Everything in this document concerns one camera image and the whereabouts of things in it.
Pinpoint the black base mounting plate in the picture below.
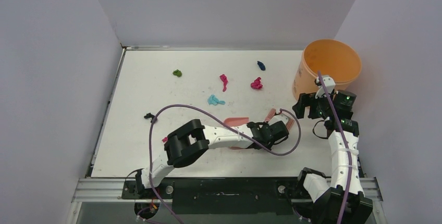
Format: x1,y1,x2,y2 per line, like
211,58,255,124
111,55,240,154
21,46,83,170
121,177,313,215

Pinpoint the cyan paper scrap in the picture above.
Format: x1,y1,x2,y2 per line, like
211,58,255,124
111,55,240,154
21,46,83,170
207,94,225,106

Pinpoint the green paper scrap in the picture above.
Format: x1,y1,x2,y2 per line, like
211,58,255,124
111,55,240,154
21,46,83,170
173,69,182,77

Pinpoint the small black clip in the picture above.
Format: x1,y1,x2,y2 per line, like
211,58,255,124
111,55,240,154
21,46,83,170
143,113,157,123

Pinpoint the silver base bolt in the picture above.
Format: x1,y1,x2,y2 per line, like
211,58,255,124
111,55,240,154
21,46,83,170
165,185,174,194

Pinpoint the dark blue paper scrap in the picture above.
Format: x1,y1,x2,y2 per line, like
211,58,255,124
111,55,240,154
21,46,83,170
257,61,266,71

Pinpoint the aluminium frame rail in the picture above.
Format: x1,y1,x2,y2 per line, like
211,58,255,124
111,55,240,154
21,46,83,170
72,178,136,203

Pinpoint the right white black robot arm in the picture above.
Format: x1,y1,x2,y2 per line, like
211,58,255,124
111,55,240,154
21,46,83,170
292,90,373,223

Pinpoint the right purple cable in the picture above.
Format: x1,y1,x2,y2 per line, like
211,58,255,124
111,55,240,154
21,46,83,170
317,71,353,224

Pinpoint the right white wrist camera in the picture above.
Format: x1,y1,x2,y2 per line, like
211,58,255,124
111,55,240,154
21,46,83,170
315,75,336,98

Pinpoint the pink plastic dustpan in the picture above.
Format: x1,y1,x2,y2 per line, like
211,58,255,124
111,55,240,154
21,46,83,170
223,117,254,149

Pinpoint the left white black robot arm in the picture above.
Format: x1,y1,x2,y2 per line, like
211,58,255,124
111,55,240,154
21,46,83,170
135,119,289,198

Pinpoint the orange plastic bucket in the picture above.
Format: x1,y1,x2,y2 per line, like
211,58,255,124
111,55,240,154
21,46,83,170
292,39,362,100

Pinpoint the pink hand brush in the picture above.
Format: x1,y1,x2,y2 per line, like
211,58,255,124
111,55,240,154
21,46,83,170
264,108,294,131

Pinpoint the long magenta paper scrap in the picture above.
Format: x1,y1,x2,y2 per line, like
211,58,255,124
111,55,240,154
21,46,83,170
219,74,228,92

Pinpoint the crumpled magenta paper scrap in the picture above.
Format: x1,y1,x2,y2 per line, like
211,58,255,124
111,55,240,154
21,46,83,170
250,77,263,90

